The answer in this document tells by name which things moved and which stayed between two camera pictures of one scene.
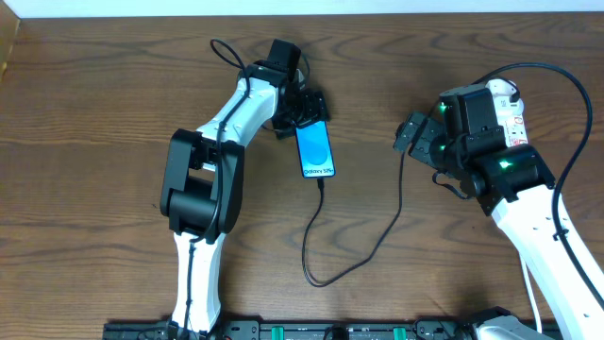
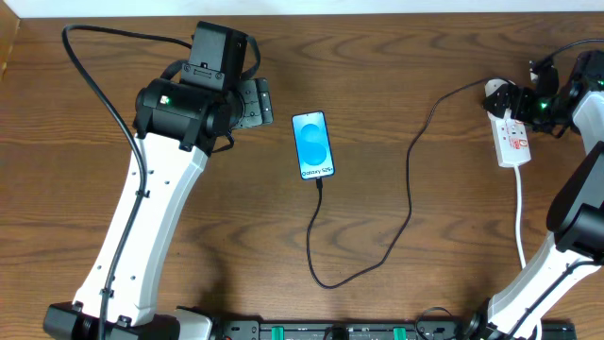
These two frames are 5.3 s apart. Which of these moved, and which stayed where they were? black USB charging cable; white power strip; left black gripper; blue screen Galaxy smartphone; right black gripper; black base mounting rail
Moved: black USB charging cable; left black gripper; right black gripper
Stayed: black base mounting rail; blue screen Galaxy smartphone; white power strip
